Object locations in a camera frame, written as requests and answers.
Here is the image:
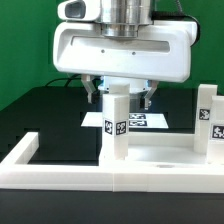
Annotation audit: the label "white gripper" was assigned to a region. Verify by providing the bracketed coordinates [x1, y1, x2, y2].
[53, 21, 197, 110]

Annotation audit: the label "white desk tabletop panel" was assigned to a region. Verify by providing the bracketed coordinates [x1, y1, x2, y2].
[99, 132, 224, 167]

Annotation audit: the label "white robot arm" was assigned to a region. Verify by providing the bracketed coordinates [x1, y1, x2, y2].
[53, 0, 200, 109]

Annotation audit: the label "AprilTag marker sheet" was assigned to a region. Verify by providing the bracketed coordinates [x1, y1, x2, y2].
[81, 112, 168, 129]

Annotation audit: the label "white U-shaped obstacle fence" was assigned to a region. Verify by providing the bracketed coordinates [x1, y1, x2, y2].
[0, 132, 224, 193]

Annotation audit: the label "black cables on table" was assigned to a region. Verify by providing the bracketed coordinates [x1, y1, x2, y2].
[45, 75, 84, 88]

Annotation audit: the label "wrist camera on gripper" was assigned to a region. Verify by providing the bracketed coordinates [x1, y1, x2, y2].
[57, 0, 101, 21]

